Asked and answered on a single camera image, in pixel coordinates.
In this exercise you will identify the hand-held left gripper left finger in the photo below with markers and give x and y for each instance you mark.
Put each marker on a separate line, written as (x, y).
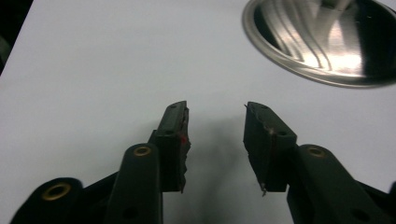
(140, 186)

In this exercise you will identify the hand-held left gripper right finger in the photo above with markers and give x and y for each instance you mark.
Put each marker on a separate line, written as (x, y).
(311, 186)

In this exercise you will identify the steel utensil rack stand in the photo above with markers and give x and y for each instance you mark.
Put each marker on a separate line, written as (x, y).
(311, 46)

